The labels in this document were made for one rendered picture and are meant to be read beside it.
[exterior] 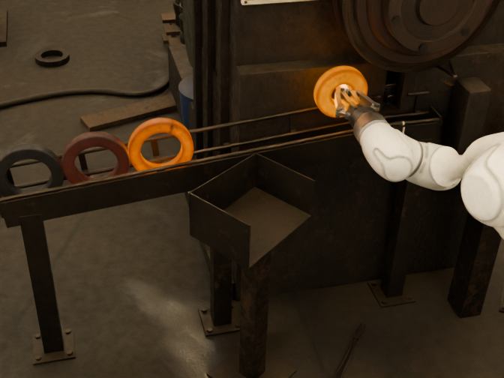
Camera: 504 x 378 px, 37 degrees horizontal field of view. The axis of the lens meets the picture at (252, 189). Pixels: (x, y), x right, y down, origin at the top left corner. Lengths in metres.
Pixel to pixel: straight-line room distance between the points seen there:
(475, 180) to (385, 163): 0.54
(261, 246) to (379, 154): 0.38
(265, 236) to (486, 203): 0.79
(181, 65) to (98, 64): 0.76
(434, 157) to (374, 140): 0.16
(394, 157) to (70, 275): 1.40
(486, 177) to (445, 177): 0.63
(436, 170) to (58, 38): 3.12
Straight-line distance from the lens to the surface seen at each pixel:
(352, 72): 2.14
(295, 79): 2.19
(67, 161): 2.11
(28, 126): 3.73
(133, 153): 2.12
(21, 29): 4.81
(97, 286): 2.73
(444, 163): 1.92
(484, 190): 1.32
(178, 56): 3.74
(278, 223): 1.99
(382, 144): 1.86
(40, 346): 2.55
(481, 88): 2.36
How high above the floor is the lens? 1.81
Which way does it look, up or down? 35 degrees down
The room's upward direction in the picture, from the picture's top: 2 degrees clockwise
